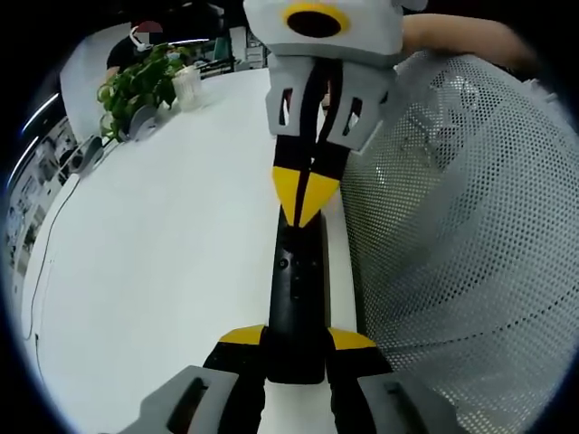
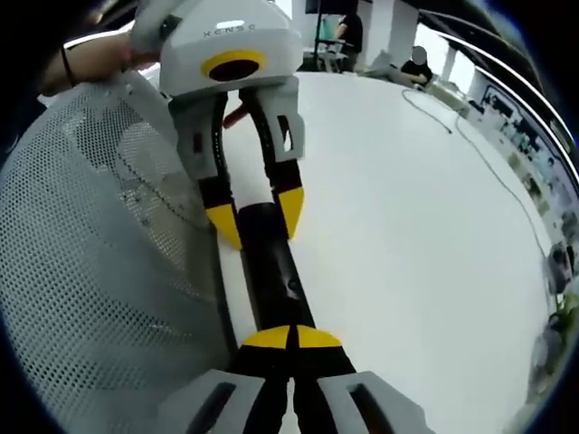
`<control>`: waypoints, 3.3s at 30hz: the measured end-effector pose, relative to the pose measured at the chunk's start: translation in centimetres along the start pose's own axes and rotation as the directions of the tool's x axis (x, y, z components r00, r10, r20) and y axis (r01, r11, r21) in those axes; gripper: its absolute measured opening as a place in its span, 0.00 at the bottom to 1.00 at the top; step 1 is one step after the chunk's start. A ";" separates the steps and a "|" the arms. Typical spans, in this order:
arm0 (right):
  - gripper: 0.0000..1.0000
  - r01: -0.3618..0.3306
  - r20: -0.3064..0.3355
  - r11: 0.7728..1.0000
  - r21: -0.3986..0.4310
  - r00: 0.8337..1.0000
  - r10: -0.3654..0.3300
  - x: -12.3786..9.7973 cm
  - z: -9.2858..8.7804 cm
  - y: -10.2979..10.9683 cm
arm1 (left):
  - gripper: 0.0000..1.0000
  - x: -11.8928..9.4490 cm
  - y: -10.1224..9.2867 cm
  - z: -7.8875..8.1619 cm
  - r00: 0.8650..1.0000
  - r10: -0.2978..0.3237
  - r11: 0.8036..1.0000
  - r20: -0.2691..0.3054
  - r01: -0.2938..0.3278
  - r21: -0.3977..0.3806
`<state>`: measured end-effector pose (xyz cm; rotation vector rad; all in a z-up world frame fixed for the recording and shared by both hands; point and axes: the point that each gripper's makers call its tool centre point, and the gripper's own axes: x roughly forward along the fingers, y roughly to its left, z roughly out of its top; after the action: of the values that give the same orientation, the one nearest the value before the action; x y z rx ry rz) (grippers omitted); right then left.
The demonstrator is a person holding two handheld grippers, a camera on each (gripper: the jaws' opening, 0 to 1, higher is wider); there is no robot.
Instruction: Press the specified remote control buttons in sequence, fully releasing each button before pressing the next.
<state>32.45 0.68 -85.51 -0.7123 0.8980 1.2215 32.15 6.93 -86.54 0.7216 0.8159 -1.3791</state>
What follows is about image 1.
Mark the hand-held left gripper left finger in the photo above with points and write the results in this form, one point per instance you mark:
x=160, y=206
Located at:
x=235, y=361

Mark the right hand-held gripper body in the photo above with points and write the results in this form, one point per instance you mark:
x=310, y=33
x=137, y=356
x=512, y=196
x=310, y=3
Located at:
x=362, y=31

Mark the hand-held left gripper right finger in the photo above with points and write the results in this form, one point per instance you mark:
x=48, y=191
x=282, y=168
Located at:
x=357, y=366

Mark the black remote control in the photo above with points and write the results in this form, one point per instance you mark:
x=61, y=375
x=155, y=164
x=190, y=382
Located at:
x=296, y=312

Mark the clear glass vase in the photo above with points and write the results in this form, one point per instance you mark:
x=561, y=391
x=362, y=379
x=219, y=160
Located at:
x=187, y=88

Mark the green potted plant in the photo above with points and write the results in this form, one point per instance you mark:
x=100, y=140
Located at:
x=140, y=83

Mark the white square pillar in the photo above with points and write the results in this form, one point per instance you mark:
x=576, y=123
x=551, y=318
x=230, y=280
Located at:
x=81, y=99

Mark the thin ceiling light strip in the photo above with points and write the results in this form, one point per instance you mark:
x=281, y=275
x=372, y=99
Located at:
x=38, y=114

